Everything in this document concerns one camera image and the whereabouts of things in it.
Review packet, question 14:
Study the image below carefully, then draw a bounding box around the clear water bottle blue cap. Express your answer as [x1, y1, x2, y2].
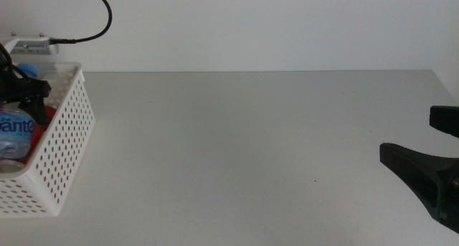
[0, 62, 39, 161]

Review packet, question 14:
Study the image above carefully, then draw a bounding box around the red soda can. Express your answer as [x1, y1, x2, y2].
[0, 105, 58, 174]

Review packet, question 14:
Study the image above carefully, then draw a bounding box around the white perforated plastic basket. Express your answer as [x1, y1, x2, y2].
[0, 62, 97, 218]

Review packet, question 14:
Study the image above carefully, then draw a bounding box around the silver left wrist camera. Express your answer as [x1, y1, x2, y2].
[10, 37, 60, 56]

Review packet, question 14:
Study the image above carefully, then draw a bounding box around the black left camera cable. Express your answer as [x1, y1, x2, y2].
[49, 0, 113, 45]

